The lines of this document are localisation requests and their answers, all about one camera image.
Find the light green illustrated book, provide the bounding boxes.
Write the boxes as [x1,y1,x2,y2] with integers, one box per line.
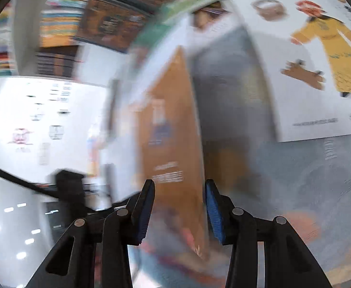
[160,0,228,21]

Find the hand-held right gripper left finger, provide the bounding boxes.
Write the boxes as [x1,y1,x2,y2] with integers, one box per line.
[25,179,156,288]

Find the row of colourful shelf books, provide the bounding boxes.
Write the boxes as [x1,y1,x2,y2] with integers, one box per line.
[39,0,90,48]

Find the black cable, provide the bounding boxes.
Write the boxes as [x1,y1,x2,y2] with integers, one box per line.
[0,159,59,195]

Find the orange brown book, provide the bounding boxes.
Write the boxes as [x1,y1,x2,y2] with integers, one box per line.
[130,46,212,261]

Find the white book yellow robed figure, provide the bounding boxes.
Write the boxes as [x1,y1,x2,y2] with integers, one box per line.
[220,0,351,143]

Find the teal book red robed girl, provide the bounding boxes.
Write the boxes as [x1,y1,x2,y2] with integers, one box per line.
[130,21,179,55]

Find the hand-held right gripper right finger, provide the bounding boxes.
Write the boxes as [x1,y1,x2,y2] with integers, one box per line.
[206,179,333,288]

